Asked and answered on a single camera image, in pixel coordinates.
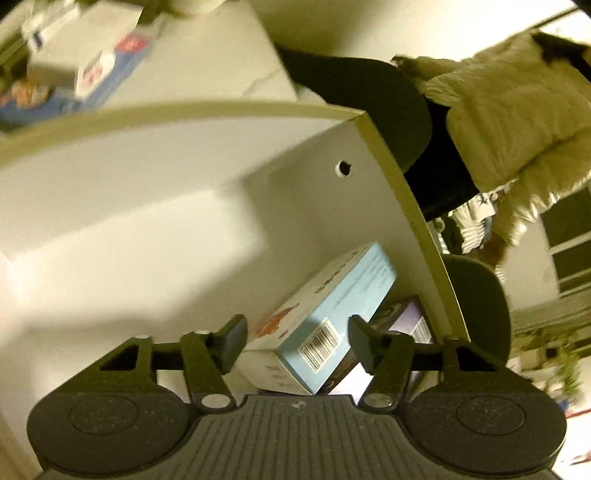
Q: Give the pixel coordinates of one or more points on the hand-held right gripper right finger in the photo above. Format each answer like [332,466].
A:
[364,346]

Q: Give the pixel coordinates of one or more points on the dark window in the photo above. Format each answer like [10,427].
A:
[568,240]

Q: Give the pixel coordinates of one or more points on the plain white box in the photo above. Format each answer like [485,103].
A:
[78,41]

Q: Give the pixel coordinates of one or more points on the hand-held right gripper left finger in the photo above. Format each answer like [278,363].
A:
[233,344]

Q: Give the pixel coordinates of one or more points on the blue cartoon child box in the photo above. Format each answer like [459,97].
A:
[106,69]

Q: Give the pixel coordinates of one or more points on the purple and dark box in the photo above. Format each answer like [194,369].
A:
[411,318]

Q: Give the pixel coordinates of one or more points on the large beige storage box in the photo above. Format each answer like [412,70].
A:
[138,207]

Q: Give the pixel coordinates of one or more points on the light blue medicine box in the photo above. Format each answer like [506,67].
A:
[341,295]

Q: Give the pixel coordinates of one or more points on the white marble desktop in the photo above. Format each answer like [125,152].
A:
[217,55]

